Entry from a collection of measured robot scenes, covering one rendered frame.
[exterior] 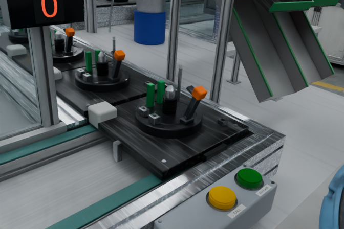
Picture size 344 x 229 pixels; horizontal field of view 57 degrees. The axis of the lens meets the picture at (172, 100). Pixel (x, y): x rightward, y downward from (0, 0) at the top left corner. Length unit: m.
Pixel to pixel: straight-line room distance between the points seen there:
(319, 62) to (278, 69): 0.17
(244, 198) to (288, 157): 0.32
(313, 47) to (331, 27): 3.57
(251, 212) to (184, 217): 0.11
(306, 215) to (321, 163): 0.19
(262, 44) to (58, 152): 0.54
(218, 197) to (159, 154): 0.14
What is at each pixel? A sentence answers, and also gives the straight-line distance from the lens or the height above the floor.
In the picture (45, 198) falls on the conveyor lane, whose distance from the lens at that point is 0.58.
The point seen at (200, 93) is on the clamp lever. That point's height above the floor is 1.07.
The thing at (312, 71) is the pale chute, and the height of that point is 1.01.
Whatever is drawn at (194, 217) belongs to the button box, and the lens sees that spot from 0.47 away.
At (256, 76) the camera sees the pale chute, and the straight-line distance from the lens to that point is 0.75.
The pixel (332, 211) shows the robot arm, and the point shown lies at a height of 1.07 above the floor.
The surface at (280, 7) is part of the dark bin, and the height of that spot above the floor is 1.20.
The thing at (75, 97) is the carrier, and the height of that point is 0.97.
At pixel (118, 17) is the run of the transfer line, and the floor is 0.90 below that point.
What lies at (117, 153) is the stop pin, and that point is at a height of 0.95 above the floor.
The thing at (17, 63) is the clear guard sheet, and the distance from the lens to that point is 0.62.
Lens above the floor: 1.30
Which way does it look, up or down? 26 degrees down
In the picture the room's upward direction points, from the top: 4 degrees clockwise
